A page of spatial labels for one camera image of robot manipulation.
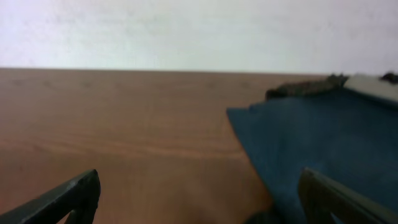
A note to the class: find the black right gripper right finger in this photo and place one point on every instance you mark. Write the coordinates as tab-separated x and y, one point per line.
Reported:
323	199

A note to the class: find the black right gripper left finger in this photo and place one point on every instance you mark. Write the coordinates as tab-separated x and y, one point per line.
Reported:
76	199

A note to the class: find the beige khaki garment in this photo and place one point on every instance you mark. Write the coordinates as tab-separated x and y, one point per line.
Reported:
373	88

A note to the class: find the dark blue denim shorts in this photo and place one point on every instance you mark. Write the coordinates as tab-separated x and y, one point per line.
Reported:
349	137

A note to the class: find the black patterned garment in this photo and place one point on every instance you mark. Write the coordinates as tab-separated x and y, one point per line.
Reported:
317	87

